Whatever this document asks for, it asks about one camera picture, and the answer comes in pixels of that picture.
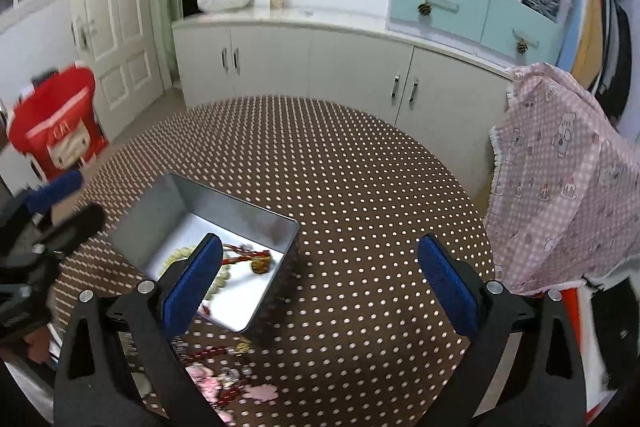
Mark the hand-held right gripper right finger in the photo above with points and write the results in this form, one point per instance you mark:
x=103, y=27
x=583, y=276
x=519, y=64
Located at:
x=447, y=292

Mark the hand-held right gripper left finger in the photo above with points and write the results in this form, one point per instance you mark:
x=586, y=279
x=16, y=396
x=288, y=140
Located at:
x=192, y=287

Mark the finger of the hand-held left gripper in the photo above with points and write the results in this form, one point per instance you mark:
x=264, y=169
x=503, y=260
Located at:
x=75, y=227
x=55, y=189

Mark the silver metal tin box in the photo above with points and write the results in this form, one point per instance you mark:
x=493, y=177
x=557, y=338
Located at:
x=225, y=217

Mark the red chair cover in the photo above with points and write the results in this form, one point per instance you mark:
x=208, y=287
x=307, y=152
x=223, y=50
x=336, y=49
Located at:
x=60, y=117

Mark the small gold charm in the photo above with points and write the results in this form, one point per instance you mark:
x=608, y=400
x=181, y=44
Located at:
x=243, y=347

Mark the silver charm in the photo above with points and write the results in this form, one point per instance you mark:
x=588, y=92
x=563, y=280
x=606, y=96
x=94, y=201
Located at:
x=234, y=375

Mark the small black object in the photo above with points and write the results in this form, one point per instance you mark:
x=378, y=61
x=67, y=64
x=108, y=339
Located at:
x=44, y=78

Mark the red cloth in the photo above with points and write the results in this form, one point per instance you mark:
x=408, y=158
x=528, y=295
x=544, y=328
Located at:
x=580, y=332

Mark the pink printed cloth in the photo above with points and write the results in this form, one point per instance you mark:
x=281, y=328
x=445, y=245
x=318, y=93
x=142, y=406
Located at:
x=560, y=177

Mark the white panel door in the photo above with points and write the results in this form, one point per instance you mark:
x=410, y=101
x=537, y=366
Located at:
x=125, y=17

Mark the white sideboard cabinet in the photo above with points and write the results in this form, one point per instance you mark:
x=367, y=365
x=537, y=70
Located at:
x=325, y=67

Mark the pinecone drawer knob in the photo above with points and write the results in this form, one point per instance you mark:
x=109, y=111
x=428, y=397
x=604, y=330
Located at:
x=522, y=47
x=425, y=8

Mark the row of hanging clothes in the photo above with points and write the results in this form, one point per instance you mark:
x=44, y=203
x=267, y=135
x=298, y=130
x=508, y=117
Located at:
x=595, y=37

